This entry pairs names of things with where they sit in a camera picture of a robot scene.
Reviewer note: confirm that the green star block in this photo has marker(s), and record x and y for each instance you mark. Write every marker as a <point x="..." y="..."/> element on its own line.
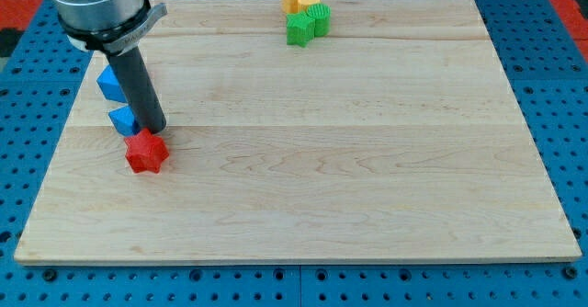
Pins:
<point x="300" y="29"/>

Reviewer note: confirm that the red star block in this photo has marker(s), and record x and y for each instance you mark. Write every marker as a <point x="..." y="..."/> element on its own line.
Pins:
<point x="145" y="152"/>

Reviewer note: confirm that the wooden board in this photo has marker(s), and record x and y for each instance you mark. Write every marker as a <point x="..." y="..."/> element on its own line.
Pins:
<point x="395" y="139"/>

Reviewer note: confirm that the green cylinder block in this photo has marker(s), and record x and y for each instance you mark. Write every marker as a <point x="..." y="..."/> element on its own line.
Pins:
<point x="321" y="13"/>

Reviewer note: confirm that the yellow cylinder block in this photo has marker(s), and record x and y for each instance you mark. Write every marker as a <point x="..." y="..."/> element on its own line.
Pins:
<point x="303" y="5"/>

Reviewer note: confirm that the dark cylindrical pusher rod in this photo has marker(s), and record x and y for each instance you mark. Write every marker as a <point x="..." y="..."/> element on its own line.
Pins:
<point x="137" y="87"/>

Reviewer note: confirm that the lower blue block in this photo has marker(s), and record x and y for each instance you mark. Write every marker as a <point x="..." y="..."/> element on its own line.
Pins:
<point x="124" y="121"/>

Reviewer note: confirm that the blue block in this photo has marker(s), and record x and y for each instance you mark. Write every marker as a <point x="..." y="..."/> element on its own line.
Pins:
<point x="124" y="121"/>
<point x="109" y="86"/>

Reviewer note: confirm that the upper blue block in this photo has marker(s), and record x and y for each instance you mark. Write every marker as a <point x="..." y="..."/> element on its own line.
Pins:
<point x="109" y="86"/>

